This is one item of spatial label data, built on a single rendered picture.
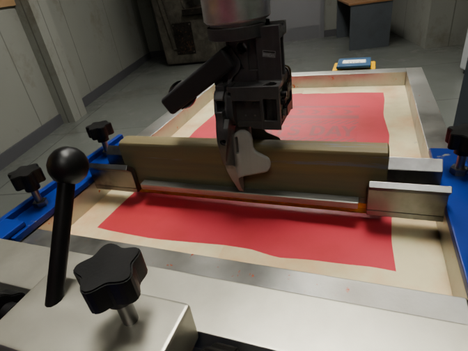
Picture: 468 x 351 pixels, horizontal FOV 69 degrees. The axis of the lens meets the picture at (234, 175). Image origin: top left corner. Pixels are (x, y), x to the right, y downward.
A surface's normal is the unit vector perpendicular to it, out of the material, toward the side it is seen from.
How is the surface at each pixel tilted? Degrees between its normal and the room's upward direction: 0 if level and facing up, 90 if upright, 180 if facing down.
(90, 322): 0
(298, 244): 0
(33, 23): 90
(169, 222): 0
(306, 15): 90
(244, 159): 83
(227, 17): 90
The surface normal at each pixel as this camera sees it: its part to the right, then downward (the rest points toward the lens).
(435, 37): -0.09, 0.51
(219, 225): -0.13, -0.85
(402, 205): -0.33, 0.52
